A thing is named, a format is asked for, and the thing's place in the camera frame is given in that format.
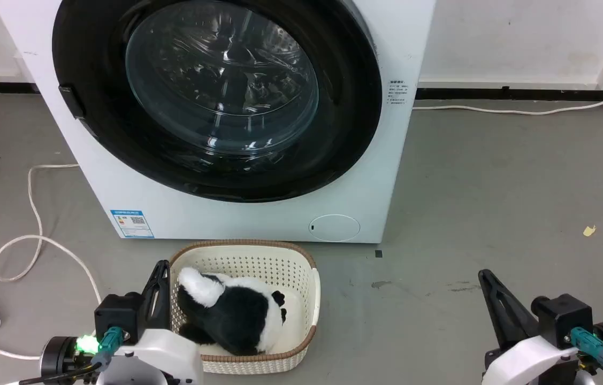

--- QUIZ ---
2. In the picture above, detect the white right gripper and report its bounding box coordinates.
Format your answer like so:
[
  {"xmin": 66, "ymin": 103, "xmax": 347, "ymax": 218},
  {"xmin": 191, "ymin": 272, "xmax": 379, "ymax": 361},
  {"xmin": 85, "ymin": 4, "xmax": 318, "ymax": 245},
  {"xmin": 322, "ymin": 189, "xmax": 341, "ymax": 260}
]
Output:
[{"xmin": 478, "ymin": 269, "xmax": 603, "ymax": 385}]

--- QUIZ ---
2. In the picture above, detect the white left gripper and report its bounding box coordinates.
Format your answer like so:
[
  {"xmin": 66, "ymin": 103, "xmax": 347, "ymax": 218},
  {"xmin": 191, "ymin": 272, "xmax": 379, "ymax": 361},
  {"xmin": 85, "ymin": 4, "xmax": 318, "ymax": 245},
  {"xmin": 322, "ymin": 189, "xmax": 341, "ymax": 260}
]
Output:
[{"xmin": 40, "ymin": 261, "xmax": 204, "ymax": 385}]

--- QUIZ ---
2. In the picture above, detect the white front-load washing machine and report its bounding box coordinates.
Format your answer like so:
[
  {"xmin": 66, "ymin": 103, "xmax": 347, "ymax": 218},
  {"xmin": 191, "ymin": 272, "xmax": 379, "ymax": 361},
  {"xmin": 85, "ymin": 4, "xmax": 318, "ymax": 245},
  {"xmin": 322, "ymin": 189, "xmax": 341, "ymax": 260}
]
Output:
[{"xmin": 0, "ymin": 0, "xmax": 437, "ymax": 244}]

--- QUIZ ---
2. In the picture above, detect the black round washer door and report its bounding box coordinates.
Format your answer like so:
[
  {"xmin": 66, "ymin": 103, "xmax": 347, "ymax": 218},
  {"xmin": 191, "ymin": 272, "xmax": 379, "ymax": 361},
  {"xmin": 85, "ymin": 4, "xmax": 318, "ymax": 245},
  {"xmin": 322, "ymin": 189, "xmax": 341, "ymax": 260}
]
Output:
[{"xmin": 51, "ymin": 0, "xmax": 383, "ymax": 204}]

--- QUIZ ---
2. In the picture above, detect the black and white panda plush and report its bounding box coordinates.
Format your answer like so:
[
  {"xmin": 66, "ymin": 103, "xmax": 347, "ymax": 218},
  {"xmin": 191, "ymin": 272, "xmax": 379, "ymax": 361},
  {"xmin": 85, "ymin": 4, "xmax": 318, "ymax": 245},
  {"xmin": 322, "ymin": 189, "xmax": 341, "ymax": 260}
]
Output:
[{"xmin": 175, "ymin": 267, "xmax": 288, "ymax": 357}]

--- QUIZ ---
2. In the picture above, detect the blue energy label sticker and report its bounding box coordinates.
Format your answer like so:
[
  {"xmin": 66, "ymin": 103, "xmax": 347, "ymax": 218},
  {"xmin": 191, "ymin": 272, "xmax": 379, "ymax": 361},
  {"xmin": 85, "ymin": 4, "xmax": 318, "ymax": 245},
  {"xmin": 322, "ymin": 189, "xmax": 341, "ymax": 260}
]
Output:
[{"xmin": 110, "ymin": 210, "xmax": 155, "ymax": 240}]

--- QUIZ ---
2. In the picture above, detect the cream plastic laundry basket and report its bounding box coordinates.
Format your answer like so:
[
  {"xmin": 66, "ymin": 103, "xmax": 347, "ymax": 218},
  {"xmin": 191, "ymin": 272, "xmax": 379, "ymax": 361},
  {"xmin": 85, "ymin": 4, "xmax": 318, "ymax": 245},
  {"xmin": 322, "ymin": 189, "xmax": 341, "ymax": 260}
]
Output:
[{"xmin": 168, "ymin": 239, "xmax": 322, "ymax": 375}]

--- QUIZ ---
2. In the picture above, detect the round white filter cover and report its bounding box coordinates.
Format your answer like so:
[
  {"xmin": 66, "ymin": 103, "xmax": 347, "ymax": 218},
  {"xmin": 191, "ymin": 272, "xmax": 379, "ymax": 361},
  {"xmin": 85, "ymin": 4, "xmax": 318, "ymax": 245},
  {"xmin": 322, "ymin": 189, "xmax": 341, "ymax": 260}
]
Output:
[{"xmin": 309, "ymin": 214, "xmax": 361, "ymax": 243}]

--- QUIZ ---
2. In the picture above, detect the small printed text sticker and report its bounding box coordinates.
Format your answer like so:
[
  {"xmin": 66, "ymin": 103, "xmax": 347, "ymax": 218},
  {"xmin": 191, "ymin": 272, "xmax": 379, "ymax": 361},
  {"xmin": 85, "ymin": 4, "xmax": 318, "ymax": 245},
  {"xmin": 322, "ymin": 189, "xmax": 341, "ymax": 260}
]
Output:
[{"xmin": 386, "ymin": 80, "xmax": 410, "ymax": 106}]

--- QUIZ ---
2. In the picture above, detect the teal left cable connector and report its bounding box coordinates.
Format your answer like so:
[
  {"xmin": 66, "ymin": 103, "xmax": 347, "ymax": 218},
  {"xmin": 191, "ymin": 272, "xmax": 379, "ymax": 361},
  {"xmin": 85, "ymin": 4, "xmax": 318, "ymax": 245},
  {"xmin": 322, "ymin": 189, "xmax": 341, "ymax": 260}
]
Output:
[{"xmin": 98, "ymin": 326, "xmax": 124, "ymax": 367}]

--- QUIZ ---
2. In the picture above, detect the teal cable connector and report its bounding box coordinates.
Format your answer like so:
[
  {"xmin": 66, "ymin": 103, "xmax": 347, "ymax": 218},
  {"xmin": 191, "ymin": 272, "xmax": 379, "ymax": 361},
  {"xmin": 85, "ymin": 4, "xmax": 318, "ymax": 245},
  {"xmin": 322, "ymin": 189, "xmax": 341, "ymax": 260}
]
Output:
[
  {"xmin": 570, "ymin": 327, "xmax": 603, "ymax": 371},
  {"xmin": 98, "ymin": 326, "xmax": 124, "ymax": 367}
]

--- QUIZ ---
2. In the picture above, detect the teal right cable connector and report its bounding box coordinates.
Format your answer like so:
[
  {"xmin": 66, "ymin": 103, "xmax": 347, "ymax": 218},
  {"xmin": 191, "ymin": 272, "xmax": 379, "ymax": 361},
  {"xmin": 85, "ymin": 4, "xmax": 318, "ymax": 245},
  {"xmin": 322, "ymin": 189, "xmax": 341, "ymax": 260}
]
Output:
[{"xmin": 570, "ymin": 327, "xmax": 603, "ymax": 371}]

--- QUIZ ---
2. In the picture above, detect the thin black left gripper cable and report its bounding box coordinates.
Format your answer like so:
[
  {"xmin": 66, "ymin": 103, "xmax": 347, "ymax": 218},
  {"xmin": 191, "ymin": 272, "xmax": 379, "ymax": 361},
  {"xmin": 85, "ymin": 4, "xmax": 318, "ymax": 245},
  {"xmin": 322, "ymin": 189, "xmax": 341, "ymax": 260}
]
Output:
[{"xmin": 18, "ymin": 360, "xmax": 105, "ymax": 385}]

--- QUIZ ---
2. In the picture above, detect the looped white floor cable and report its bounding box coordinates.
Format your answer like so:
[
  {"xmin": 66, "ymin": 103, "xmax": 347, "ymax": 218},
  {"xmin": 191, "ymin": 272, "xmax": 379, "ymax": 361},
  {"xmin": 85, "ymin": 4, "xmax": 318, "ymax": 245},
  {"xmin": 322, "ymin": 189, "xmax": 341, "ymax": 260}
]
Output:
[{"xmin": 0, "ymin": 163, "xmax": 103, "ymax": 306}]

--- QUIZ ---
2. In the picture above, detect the white power strip cord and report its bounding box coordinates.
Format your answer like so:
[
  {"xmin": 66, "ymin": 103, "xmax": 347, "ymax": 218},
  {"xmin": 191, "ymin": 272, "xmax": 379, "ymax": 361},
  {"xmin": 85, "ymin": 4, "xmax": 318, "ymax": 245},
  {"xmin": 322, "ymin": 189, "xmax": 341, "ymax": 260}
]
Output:
[{"xmin": 0, "ymin": 338, "xmax": 43, "ymax": 361}]

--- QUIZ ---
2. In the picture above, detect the long white plugged cable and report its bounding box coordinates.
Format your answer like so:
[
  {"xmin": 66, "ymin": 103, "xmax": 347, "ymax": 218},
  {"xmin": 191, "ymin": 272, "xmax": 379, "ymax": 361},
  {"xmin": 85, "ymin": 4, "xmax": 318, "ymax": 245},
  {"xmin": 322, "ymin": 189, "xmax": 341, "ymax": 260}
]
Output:
[{"xmin": 412, "ymin": 90, "xmax": 603, "ymax": 117}]

